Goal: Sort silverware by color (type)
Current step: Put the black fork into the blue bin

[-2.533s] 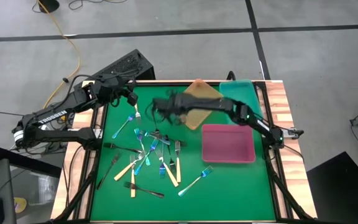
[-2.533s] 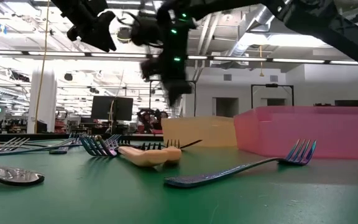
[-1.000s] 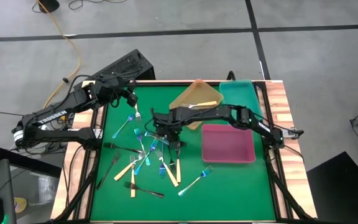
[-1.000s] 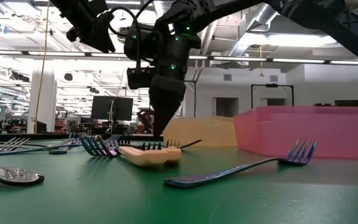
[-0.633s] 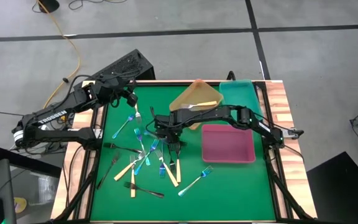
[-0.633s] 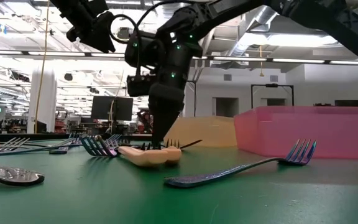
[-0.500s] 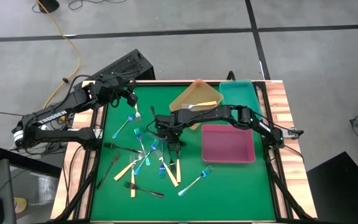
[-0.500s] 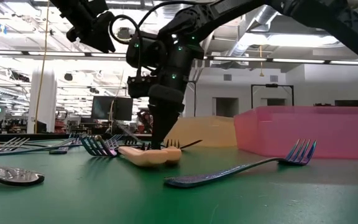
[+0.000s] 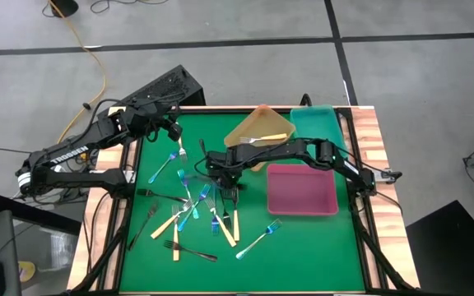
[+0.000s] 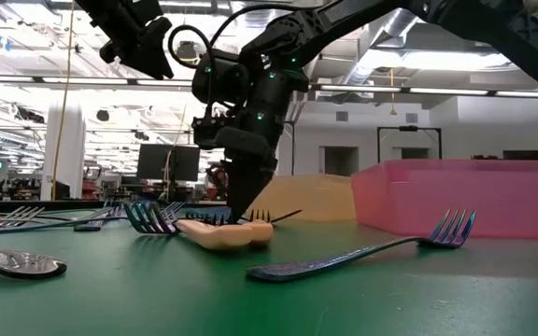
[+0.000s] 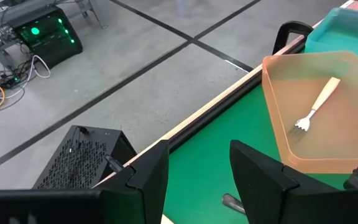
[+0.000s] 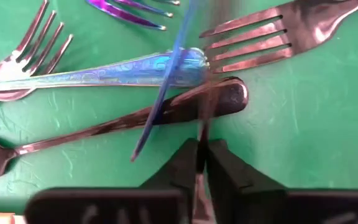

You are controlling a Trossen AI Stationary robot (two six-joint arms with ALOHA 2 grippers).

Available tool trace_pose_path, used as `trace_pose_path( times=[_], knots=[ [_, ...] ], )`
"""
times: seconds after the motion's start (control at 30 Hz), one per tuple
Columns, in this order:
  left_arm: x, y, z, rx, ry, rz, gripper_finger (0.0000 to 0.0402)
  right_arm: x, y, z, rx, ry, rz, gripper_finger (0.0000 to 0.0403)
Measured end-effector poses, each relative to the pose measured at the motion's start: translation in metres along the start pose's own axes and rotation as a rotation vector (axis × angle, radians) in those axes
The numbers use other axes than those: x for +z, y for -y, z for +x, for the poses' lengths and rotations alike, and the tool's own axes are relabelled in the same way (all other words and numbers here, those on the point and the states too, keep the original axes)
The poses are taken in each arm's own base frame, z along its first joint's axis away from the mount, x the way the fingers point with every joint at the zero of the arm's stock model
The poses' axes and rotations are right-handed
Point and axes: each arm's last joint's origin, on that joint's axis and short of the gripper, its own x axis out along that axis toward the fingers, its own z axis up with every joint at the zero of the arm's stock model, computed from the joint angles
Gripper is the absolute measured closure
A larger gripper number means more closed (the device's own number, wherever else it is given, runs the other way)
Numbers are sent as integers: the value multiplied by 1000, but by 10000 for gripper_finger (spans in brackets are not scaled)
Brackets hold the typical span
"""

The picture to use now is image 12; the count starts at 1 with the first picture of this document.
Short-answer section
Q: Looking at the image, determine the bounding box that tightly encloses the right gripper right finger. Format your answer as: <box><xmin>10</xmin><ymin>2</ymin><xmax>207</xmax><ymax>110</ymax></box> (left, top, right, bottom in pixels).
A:
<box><xmin>206</xmin><ymin>139</ymin><xmax>358</xmax><ymax>224</ymax></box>

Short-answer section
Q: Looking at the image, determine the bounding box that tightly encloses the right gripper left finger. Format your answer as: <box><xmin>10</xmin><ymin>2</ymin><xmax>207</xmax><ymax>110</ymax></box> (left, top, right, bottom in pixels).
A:
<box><xmin>24</xmin><ymin>138</ymin><xmax>199</xmax><ymax>224</ymax></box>

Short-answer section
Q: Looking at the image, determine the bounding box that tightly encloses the thin blue knife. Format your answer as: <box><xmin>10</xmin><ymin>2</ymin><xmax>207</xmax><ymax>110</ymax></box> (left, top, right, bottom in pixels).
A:
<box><xmin>130</xmin><ymin>0</ymin><xmax>211</xmax><ymax>175</ymax></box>

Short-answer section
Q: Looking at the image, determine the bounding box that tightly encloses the silver metal fork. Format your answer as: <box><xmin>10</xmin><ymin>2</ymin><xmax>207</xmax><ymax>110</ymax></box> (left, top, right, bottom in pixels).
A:
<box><xmin>0</xmin><ymin>47</ymin><xmax>211</xmax><ymax>95</ymax></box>

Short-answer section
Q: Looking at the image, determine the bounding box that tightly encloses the iridescent blue fork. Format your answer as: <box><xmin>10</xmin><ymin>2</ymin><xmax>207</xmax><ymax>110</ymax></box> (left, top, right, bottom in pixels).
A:
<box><xmin>85</xmin><ymin>0</ymin><xmax>181</xmax><ymax>31</ymax></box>

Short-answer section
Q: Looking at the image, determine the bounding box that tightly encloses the dark grey wooden handle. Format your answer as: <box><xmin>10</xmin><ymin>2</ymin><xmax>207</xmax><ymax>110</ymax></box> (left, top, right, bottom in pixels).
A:
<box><xmin>0</xmin><ymin>77</ymin><xmax>250</xmax><ymax>184</ymax></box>

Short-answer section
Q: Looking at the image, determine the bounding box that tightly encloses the wooden handle silver fork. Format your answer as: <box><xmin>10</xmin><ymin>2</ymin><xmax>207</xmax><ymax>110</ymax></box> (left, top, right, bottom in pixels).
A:
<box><xmin>0</xmin><ymin>0</ymin><xmax>75</xmax><ymax>106</ymax></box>
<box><xmin>198</xmin><ymin>0</ymin><xmax>358</xmax><ymax>75</ymax></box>

